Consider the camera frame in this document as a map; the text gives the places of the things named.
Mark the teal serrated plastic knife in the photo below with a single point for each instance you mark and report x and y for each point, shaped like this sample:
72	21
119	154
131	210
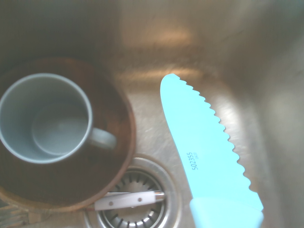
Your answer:
209	147

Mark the metal sink drain strainer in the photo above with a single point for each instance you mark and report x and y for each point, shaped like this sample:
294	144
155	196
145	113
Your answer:
152	171

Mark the stainless steel double sink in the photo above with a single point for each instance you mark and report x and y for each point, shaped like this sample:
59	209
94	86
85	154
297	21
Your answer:
213	59

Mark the brown ceramic bowl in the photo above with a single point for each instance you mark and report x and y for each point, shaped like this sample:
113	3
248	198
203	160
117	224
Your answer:
78	180

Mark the grey mug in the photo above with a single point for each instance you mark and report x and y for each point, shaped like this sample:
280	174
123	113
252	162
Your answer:
45	118

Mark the metal fork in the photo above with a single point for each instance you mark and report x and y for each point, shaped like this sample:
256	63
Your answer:
12	215

